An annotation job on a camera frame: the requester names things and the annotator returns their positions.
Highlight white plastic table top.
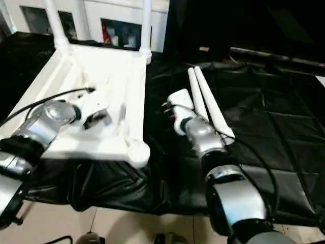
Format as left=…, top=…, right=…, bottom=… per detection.
left=0, top=42, right=152, bottom=169

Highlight black work mat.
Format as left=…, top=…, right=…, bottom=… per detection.
left=0, top=32, right=325, bottom=227

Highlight red package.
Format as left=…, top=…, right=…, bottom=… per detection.
left=103, top=24, right=111, bottom=44

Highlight large black box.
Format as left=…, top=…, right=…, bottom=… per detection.
left=163, top=0, right=235, bottom=62

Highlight white glass-door cabinet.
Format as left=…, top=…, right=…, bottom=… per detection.
left=7, top=0, right=169, bottom=53

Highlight dark robot left foot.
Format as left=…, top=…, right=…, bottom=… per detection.
left=77, top=231, right=106, bottom=244

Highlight silver metal bar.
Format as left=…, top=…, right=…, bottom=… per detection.
left=229, top=46, right=325, bottom=69

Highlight white pole teal bands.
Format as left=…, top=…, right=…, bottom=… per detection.
left=0, top=0, right=16, bottom=33

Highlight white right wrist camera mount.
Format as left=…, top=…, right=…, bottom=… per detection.
left=167, top=88, right=198, bottom=136

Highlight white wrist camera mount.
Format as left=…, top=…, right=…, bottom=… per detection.
left=73, top=88, right=115, bottom=131
left=167, top=88, right=198, bottom=136

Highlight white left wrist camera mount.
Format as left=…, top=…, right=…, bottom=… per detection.
left=73, top=88, right=115, bottom=131

